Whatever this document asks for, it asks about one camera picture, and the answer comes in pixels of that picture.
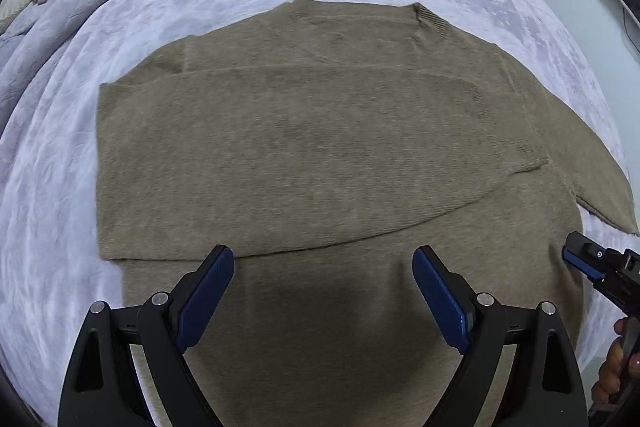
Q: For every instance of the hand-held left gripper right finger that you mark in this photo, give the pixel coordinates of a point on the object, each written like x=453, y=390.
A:
x=442, y=294

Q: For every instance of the olive brown knit sweater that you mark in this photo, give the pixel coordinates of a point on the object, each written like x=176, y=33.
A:
x=320, y=147

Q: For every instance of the person's right hand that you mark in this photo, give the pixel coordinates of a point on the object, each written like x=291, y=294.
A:
x=607, y=367

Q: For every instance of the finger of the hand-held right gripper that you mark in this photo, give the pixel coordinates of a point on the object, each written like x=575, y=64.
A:
x=582, y=254

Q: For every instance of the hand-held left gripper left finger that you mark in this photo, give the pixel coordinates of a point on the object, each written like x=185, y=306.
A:
x=207, y=294

